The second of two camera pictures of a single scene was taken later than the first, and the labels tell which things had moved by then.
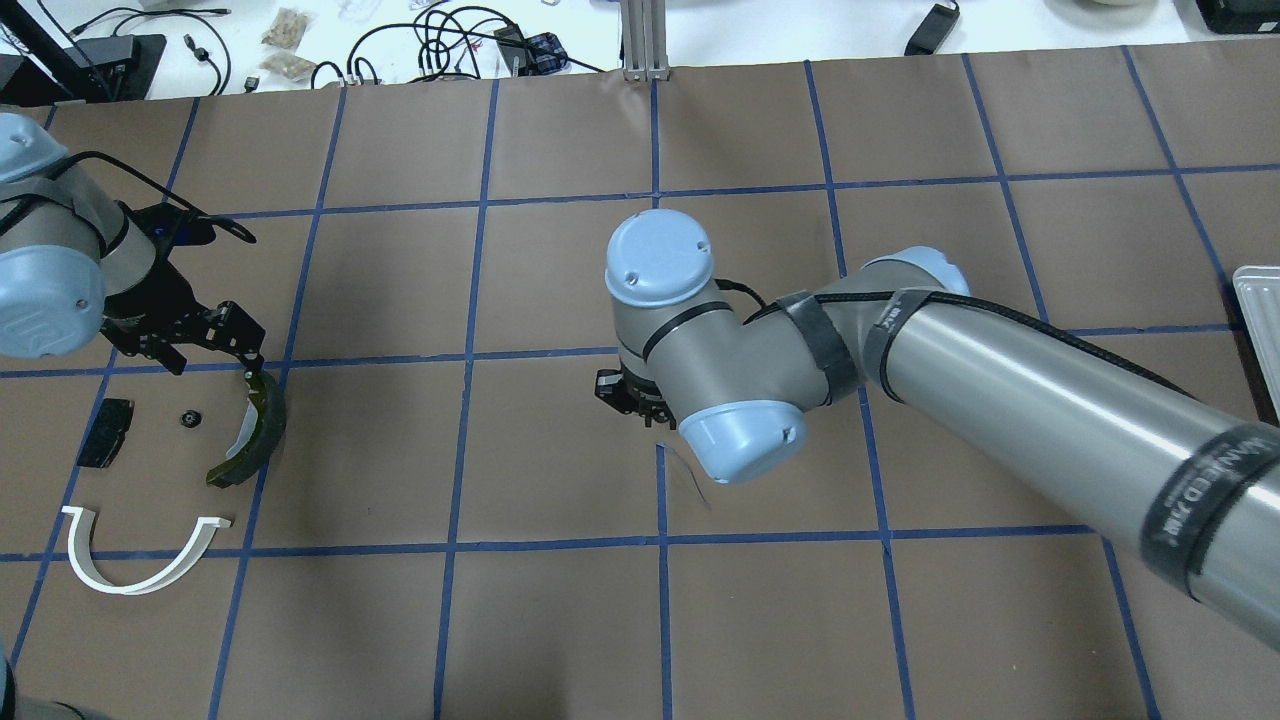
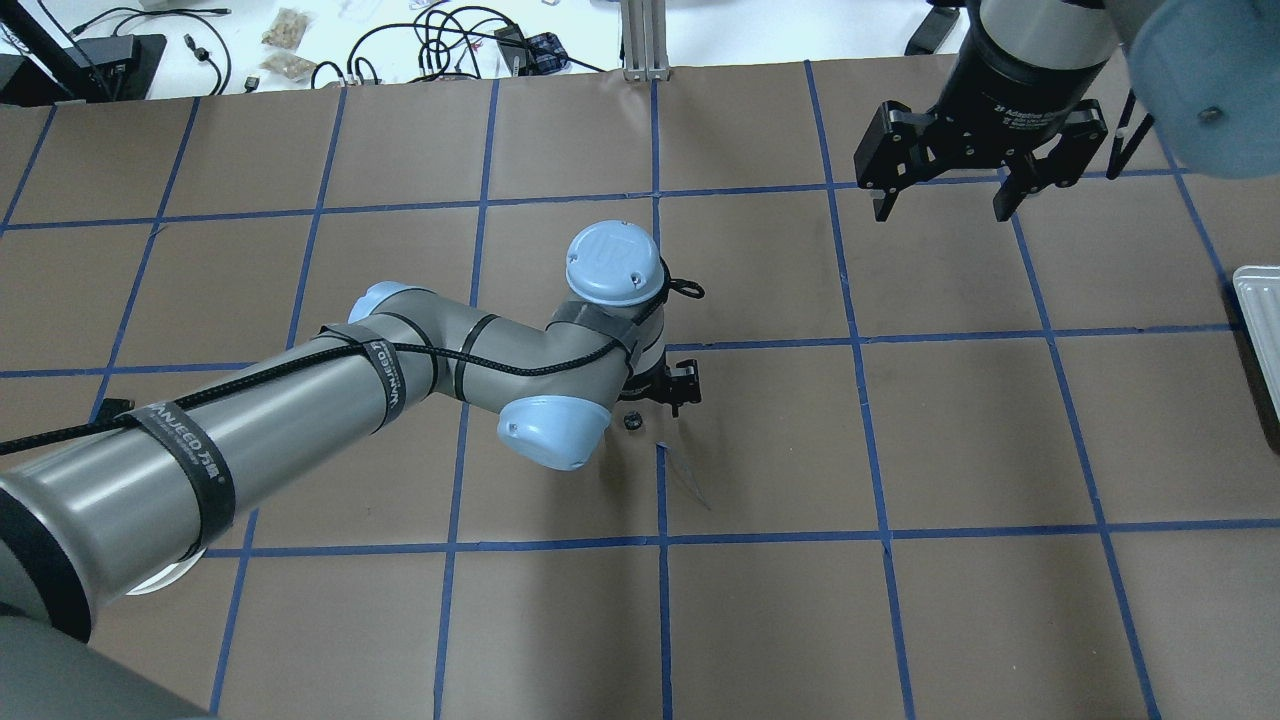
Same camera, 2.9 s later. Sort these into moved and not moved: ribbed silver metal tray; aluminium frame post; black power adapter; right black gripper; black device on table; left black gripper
Moved: right black gripper; left black gripper
Not moved: black power adapter; black device on table; ribbed silver metal tray; aluminium frame post
